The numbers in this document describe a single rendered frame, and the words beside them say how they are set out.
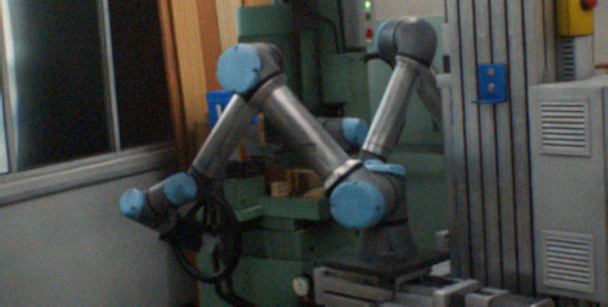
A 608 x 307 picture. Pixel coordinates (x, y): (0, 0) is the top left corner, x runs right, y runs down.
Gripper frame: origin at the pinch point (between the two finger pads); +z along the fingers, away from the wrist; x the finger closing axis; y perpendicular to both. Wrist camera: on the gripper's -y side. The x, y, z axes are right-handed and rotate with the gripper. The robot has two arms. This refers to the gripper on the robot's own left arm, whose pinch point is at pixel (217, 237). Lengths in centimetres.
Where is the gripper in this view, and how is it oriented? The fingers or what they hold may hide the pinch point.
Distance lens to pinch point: 277.3
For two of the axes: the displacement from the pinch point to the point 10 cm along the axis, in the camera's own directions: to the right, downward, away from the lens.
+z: 5.7, 3.9, 7.2
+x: 7.8, 0.1, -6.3
